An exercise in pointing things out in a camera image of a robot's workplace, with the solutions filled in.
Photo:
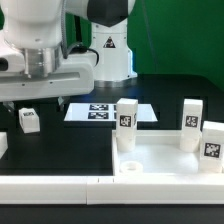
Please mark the white part at left edge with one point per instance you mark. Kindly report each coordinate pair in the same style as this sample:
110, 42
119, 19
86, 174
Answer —
3, 143

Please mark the white square table top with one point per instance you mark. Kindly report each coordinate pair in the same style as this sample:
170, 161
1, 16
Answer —
155, 152

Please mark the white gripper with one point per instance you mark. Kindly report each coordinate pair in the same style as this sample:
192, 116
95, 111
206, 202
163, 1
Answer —
73, 77

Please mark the white front fence bar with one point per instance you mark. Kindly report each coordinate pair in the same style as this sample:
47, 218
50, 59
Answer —
92, 190

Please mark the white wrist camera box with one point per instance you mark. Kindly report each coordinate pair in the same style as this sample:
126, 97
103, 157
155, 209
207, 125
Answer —
11, 61

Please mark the white marker sheet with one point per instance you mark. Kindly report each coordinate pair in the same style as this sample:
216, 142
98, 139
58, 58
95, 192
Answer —
105, 112

